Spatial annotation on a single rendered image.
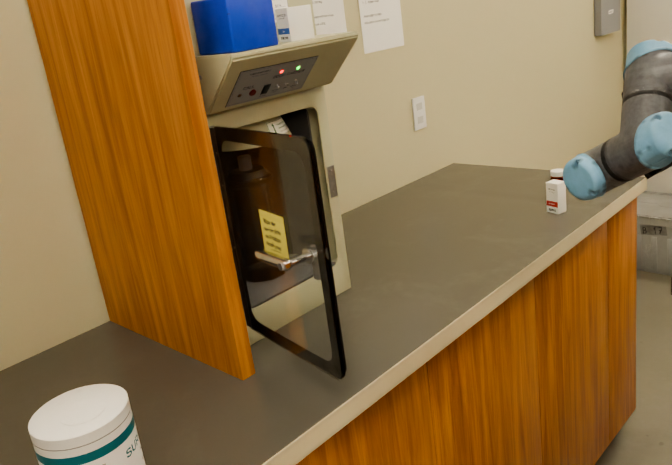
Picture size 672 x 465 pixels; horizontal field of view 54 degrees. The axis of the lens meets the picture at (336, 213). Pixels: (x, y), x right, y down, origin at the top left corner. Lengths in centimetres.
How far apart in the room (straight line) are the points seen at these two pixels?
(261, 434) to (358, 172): 123
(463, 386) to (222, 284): 60
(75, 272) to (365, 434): 76
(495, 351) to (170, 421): 76
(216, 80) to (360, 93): 106
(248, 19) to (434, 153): 146
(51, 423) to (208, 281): 37
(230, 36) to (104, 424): 62
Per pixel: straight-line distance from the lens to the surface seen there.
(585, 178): 114
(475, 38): 271
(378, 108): 223
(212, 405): 120
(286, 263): 100
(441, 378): 141
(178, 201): 120
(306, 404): 115
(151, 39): 114
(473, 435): 159
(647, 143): 108
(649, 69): 116
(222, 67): 113
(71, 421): 98
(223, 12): 114
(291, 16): 126
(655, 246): 382
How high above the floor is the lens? 156
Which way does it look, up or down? 17 degrees down
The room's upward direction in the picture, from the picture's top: 8 degrees counter-clockwise
